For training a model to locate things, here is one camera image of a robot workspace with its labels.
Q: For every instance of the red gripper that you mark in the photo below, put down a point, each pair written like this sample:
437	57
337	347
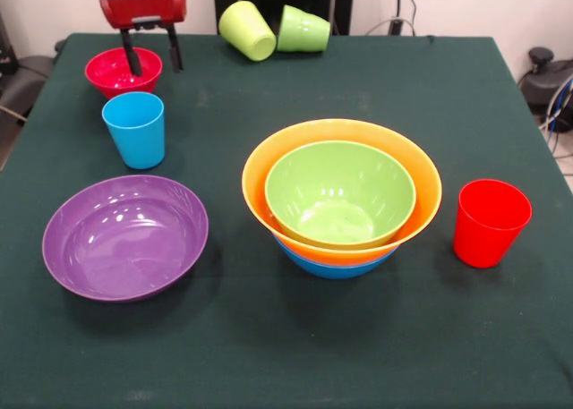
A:
143	8

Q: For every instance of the magenta plastic bowl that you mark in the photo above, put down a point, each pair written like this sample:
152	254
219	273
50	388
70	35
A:
112	75

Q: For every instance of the yellow-green plastic cup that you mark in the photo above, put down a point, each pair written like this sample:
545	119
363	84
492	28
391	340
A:
246	28

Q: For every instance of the green plastic cup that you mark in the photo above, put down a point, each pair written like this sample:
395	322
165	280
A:
304	31

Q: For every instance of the green plastic bowl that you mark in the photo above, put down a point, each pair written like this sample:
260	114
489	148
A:
340	190

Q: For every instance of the orange plastic bowl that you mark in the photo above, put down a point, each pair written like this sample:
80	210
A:
425	190

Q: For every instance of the blue plastic cup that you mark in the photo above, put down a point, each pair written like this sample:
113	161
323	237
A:
134	140

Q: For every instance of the purple plastic bowl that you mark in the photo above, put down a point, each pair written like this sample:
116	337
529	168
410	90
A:
125	248

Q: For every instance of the blue plastic bowl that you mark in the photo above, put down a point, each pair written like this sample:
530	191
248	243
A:
336	270

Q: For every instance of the dark green tablecloth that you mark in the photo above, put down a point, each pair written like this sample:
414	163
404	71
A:
286	337

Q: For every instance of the red plastic cup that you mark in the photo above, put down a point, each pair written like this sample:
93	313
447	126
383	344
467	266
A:
488	239

